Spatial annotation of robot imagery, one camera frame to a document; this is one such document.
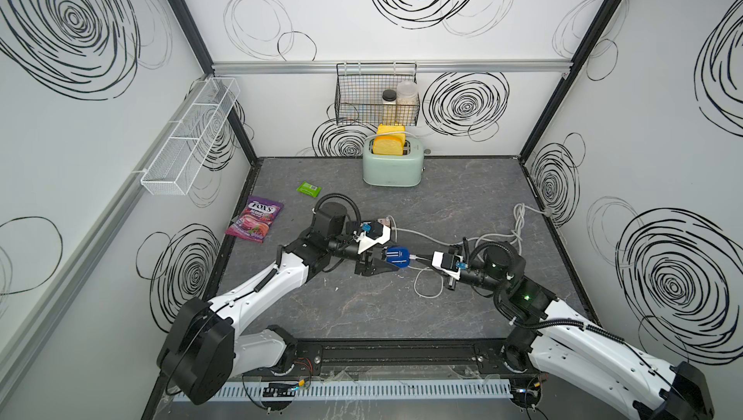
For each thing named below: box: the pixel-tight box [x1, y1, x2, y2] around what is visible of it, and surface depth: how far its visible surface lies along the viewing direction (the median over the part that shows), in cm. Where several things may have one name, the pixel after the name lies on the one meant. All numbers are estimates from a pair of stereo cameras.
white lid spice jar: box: [395, 80, 419, 125], surface depth 86 cm
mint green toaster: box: [361, 138, 425, 188], surface depth 105 cm
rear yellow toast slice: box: [376, 123, 406, 146], surface depth 104 cm
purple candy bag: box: [224, 195, 285, 243], surface depth 100 cm
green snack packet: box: [296, 180, 323, 199], surface depth 111 cm
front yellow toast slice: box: [373, 135, 404, 156], surface depth 99 cm
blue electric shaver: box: [386, 245, 411, 269], surface depth 69 cm
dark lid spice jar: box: [382, 89, 398, 125], surface depth 87 cm
